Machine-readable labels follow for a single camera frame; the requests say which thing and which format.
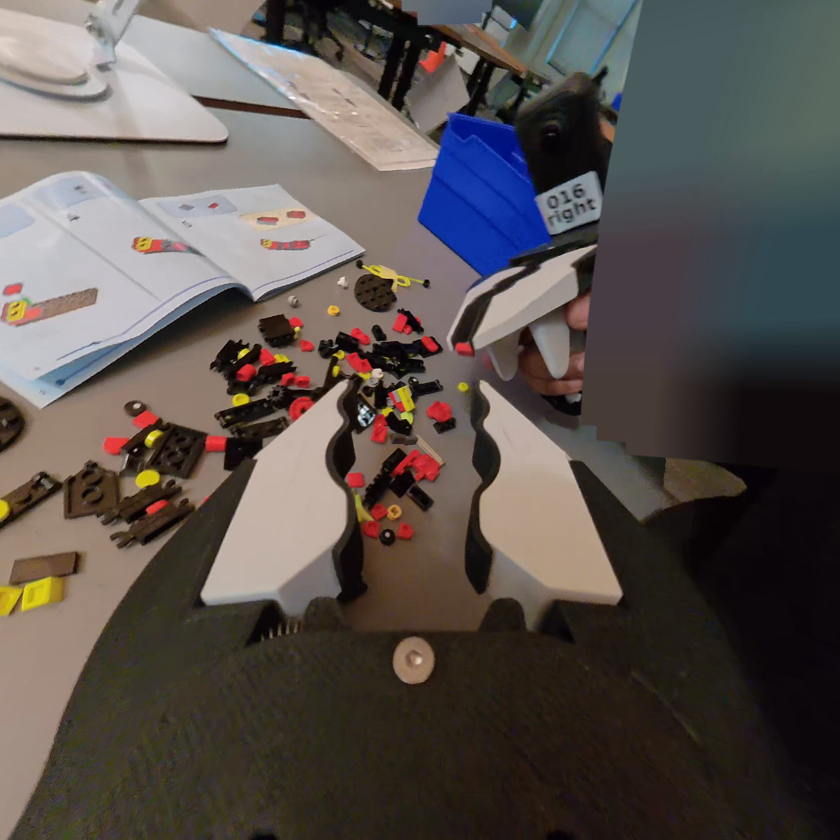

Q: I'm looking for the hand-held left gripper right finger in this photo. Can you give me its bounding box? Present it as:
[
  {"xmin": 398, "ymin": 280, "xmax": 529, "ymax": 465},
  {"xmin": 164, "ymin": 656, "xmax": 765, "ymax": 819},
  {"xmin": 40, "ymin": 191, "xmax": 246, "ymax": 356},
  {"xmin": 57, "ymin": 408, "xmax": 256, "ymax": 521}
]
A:
[{"xmin": 464, "ymin": 379, "xmax": 624, "ymax": 631}]

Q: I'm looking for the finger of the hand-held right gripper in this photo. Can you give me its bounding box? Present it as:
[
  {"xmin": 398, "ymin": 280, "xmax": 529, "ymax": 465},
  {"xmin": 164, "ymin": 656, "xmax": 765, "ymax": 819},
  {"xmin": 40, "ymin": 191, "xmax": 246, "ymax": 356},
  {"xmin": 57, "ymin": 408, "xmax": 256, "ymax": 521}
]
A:
[
  {"xmin": 448, "ymin": 264, "xmax": 550, "ymax": 350},
  {"xmin": 458, "ymin": 252, "xmax": 596, "ymax": 351}
]

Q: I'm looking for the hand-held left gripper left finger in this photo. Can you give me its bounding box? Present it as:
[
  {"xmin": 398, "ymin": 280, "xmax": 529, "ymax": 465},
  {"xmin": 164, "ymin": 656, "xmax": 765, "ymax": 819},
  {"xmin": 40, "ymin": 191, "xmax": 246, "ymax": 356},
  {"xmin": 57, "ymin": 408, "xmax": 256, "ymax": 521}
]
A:
[{"xmin": 199, "ymin": 379, "xmax": 368, "ymax": 614}]

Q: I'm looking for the pile of lego pieces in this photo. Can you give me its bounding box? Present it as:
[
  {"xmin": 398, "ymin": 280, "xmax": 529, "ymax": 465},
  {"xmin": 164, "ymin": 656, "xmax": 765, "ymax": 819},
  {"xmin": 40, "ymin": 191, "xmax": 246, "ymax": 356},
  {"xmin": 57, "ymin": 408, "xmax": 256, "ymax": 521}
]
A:
[{"xmin": 0, "ymin": 276, "xmax": 458, "ymax": 549}]

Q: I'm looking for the black round lego plate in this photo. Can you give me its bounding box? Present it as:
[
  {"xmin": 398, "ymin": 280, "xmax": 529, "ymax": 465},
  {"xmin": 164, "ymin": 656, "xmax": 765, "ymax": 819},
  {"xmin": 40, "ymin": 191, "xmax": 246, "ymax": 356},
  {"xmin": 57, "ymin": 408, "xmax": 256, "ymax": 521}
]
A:
[
  {"xmin": 354, "ymin": 272, "xmax": 399, "ymax": 313},
  {"xmin": 0, "ymin": 397, "xmax": 27, "ymax": 454}
]

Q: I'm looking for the dark brown lego tile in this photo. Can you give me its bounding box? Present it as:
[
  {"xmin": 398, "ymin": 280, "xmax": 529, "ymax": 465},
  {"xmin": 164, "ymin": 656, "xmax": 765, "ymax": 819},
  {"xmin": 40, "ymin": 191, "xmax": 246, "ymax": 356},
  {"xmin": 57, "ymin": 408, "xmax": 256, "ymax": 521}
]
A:
[{"xmin": 9, "ymin": 551, "xmax": 81, "ymax": 586}]

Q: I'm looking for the lego instruction booklet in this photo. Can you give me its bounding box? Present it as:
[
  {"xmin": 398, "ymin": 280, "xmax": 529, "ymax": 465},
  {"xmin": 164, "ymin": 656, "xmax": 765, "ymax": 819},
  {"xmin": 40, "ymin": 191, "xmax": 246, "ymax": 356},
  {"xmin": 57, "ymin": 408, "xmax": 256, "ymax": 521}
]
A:
[{"xmin": 0, "ymin": 172, "xmax": 366, "ymax": 409}]

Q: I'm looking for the yellow lego wedge plate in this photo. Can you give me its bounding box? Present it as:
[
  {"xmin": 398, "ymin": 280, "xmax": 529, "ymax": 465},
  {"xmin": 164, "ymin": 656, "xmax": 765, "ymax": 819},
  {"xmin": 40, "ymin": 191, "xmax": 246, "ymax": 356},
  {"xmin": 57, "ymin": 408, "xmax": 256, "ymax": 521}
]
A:
[{"xmin": 0, "ymin": 576, "xmax": 67, "ymax": 618}]

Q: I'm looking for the person's right hand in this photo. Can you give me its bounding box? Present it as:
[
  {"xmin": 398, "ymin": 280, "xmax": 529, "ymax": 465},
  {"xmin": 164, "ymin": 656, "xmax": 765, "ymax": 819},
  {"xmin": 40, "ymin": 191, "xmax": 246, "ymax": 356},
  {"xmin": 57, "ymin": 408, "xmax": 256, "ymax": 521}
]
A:
[{"xmin": 520, "ymin": 294, "xmax": 592, "ymax": 397}]

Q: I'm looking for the blue plastic bin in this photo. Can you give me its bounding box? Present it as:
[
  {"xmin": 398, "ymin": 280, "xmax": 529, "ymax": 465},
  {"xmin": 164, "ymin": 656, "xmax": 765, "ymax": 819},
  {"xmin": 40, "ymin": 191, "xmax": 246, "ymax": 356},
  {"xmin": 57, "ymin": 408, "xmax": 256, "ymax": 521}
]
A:
[{"xmin": 418, "ymin": 113, "xmax": 552, "ymax": 277}]

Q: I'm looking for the background wooden table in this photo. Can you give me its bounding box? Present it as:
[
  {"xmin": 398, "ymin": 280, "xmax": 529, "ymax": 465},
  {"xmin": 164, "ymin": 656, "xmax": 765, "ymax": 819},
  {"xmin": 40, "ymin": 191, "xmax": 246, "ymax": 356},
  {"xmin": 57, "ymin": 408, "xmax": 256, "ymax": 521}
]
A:
[{"xmin": 259, "ymin": 0, "xmax": 532, "ymax": 126}]

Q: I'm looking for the clear plastic document sleeve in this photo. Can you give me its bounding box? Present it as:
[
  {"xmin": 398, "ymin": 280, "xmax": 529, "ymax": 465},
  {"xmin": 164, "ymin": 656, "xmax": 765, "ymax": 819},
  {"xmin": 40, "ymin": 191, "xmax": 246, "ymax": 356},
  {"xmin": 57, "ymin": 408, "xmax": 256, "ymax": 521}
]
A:
[{"xmin": 210, "ymin": 28, "xmax": 439, "ymax": 173}]

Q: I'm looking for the white stand base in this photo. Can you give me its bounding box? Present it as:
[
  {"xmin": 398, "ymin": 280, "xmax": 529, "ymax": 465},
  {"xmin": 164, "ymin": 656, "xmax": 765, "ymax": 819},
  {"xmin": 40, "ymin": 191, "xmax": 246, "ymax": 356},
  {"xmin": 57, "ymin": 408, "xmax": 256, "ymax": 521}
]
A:
[{"xmin": 0, "ymin": 0, "xmax": 229, "ymax": 144}]

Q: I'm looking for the yellow lego string with tape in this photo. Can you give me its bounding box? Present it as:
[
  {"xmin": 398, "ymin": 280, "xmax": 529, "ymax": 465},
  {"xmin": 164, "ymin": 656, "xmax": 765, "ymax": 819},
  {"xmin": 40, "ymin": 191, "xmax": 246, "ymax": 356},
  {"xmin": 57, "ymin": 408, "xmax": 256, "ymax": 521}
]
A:
[{"xmin": 356, "ymin": 260, "xmax": 431, "ymax": 293}]

